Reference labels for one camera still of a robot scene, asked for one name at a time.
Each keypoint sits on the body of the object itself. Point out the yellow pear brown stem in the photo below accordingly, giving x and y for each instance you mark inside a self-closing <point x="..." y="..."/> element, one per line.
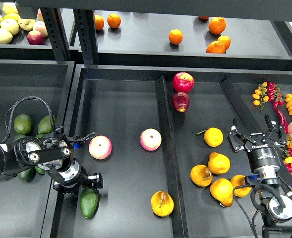
<point x="201" y="175"/>

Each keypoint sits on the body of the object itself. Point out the dark green avocado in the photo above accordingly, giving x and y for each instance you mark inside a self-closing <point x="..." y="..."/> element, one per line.
<point x="18" y="137"/>
<point x="27" y="175"/>

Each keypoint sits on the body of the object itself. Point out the large orange right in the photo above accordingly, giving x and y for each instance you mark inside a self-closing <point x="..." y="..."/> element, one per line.
<point x="217" y="25"/>

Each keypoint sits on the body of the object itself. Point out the pink apple centre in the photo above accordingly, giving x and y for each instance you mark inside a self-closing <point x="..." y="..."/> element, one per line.
<point x="150" y="139"/>

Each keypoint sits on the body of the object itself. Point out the black shelf post right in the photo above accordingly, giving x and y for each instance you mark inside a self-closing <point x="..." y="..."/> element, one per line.
<point x="86" y="30"/>

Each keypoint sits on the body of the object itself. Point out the black shelf post left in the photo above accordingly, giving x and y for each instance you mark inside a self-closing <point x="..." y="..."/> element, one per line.
<point x="56" y="33"/>

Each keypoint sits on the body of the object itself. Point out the red apple on shelf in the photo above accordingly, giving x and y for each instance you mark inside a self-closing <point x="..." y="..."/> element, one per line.
<point x="35" y="37"/>

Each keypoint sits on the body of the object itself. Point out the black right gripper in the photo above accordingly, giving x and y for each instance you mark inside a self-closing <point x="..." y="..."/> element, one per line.
<point x="261" y="149"/>

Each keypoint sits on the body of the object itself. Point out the orange centre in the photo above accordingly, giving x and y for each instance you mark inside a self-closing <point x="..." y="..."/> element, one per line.
<point x="175" y="36"/>

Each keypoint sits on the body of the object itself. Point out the orange cherry tomato bunch left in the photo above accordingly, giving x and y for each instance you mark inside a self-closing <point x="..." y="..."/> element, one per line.
<point x="260" y="96"/>

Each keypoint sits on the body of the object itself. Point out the dark green avocado middle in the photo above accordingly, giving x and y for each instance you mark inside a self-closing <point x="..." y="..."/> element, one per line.
<point x="18" y="137"/>

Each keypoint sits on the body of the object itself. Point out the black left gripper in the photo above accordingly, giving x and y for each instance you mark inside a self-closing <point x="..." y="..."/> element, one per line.
<point x="73" y="177"/>

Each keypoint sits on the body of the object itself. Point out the pink apple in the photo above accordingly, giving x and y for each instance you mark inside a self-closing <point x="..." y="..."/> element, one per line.
<point x="150" y="139"/>
<point x="100" y="147"/>

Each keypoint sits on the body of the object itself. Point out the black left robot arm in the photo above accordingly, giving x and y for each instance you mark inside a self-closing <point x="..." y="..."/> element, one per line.
<point x="53" y="153"/>

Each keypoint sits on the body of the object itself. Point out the red chili pepper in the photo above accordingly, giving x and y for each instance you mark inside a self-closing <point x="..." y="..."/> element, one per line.
<point x="281" y="116"/>

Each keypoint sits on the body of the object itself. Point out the dark green avocado bottom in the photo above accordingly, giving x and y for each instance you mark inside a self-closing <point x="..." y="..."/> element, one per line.
<point x="27" y="175"/>

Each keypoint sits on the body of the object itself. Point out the black centre tray divider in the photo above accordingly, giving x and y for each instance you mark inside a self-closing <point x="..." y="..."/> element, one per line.
<point x="178" y="215"/>

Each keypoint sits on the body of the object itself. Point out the black shelf post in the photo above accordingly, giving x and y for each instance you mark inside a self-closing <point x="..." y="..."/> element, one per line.
<point x="56" y="33"/>
<point x="86" y="30"/>

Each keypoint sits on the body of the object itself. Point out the orange under shelf edge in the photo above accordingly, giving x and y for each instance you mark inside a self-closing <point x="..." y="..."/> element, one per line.
<point x="203" y="17"/>

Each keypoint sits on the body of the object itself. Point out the yellow round pear with stem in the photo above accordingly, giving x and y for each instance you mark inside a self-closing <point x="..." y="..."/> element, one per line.
<point x="212" y="136"/>

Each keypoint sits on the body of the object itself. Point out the red cherry tomato bunch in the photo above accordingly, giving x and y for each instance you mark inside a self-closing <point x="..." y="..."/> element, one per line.
<point x="274" y="94"/>

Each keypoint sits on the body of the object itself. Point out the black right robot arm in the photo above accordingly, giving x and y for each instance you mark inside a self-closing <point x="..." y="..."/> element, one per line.
<point x="270" y="195"/>

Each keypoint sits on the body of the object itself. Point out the orange front right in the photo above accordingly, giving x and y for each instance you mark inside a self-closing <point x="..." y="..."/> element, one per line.
<point x="216" y="47"/>

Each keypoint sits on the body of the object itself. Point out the pink peach on shelf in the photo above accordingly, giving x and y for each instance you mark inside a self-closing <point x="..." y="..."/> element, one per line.
<point x="40" y="26"/>

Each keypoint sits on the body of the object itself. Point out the dark red apple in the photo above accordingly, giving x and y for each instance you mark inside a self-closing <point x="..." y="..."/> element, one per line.
<point x="180" y="102"/>

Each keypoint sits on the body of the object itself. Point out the black right tray divider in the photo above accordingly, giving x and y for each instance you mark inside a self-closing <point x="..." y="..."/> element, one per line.
<point x="246" y="116"/>

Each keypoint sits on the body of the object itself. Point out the red apple upper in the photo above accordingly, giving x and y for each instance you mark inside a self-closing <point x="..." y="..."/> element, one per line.
<point x="183" y="82"/>

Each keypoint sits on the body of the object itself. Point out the black tray divider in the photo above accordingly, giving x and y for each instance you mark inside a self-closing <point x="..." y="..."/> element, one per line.
<point x="178" y="215"/>
<point x="246" y="116"/>

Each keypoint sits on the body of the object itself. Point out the orange small right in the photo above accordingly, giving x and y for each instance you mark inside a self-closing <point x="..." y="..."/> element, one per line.
<point x="226" y="40"/>

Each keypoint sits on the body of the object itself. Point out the pink apple left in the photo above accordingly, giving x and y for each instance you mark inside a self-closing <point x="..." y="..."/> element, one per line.
<point x="100" y="147"/>

